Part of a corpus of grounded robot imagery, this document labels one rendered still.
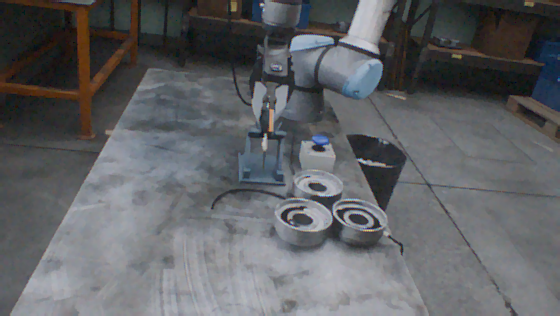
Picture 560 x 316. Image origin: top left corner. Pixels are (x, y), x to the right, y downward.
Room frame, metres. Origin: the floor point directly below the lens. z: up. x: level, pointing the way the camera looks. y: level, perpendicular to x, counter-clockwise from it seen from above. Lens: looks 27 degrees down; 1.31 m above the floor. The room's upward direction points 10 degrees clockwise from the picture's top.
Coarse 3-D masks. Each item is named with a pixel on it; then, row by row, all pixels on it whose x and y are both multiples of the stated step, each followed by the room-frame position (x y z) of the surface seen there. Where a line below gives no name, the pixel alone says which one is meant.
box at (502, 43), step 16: (480, 16) 4.87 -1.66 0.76; (496, 16) 4.98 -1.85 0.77; (512, 16) 4.58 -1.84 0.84; (528, 16) 4.60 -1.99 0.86; (480, 32) 4.82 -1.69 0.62; (496, 32) 4.59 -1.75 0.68; (512, 32) 4.60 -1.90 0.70; (528, 32) 4.63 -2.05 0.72; (480, 48) 4.73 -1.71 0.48; (496, 48) 4.59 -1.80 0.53; (512, 48) 4.62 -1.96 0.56
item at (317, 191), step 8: (296, 176) 0.87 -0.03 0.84; (304, 176) 0.89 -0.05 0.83; (312, 176) 0.90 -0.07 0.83; (320, 176) 0.90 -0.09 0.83; (328, 176) 0.90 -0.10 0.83; (296, 184) 0.83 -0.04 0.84; (304, 184) 0.86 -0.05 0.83; (312, 184) 0.87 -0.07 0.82; (320, 184) 0.88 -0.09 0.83; (336, 184) 0.88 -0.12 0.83; (296, 192) 0.83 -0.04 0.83; (304, 192) 0.81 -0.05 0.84; (312, 192) 0.83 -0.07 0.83; (320, 192) 0.84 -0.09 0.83; (328, 192) 0.84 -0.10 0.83; (336, 192) 0.85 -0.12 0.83; (312, 200) 0.81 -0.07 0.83; (320, 200) 0.81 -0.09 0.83; (328, 200) 0.81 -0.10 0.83; (336, 200) 0.82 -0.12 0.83; (328, 208) 0.82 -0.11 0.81
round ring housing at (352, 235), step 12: (336, 204) 0.78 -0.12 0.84; (348, 204) 0.81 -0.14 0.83; (360, 204) 0.81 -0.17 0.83; (372, 204) 0.81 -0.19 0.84; (336, 216) 0.74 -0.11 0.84; (348, 216) 0.77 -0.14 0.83; (360, 216) 0.78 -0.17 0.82; (384, 216) 0.77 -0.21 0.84; (336, 228) 0.73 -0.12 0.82; (348, 228) 0.72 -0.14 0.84; (360, 228) 0.71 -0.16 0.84; (384, 228) 0.74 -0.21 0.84; (348, 240) 0.72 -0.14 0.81; (360, 240) 0.71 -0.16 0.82; (372, 240) 0.72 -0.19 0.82
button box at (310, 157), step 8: (304, 144) 1.02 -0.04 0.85; (312, 144) 1.03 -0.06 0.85; (328, 144) 1.04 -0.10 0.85; (304, 152) 0.99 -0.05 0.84; (312, 152) 0.98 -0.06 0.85; (320, 152) 0.99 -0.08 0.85; (328, 152) 1.00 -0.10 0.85; (304, 160) 0.97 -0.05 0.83; (312, 160) 0.97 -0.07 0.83; (320, 160) 0.97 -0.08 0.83; (328, 160) 0.98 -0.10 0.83; (304, 168) 0.97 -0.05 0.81; (312, 168) 0.97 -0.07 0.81; (320, 168) 0.98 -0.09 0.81; (328, 168) 0.98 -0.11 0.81
